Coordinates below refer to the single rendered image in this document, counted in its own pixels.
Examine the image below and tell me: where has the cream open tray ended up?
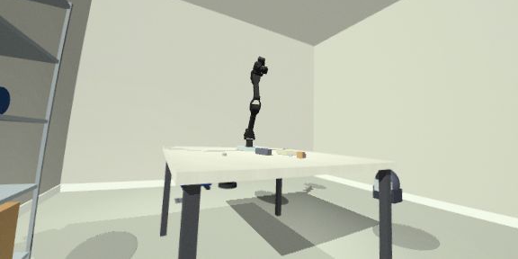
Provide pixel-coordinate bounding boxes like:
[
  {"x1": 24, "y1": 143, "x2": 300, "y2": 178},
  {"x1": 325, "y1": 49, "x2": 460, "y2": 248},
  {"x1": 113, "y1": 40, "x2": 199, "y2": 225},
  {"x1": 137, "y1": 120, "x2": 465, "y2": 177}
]
[{"x1": 276, "y1": 149, "x2": 298, "y2": 156}]

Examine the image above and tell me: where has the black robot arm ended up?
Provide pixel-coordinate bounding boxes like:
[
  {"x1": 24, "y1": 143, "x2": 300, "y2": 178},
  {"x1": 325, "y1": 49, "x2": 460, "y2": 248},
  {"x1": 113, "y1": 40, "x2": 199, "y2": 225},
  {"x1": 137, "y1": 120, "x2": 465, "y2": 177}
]
[{"x1": 244, "y1": 61, "x2": 268, "y2": 147}]

